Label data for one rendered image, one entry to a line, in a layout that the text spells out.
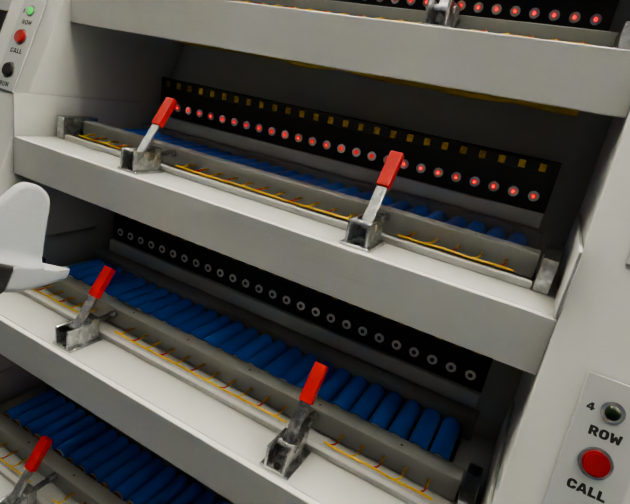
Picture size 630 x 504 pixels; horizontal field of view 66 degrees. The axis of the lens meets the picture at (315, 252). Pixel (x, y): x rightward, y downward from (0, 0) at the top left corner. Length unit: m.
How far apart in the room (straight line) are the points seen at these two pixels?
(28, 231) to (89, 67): 0.45
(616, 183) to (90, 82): 0.62
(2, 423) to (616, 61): 0.75
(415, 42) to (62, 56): 0.44
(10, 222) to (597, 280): 0.36
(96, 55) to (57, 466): 0.51
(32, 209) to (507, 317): 0.31
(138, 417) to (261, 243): 0.20
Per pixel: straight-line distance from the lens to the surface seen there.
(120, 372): 0.54
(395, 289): 0.39
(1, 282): 0.30
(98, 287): 0.57
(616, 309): 0.38
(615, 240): 0.38
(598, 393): 0.38
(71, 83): 0.72
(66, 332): 0.58
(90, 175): 0.58
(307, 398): 0.43
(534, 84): 0.43
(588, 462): 0.38
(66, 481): 0.66
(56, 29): 0.71
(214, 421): 0.48
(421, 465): 0.46
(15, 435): 0.73
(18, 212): 0.30
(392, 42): 0.46
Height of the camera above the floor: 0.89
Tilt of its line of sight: 1 degrees up
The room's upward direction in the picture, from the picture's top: 20 degrees clockwise
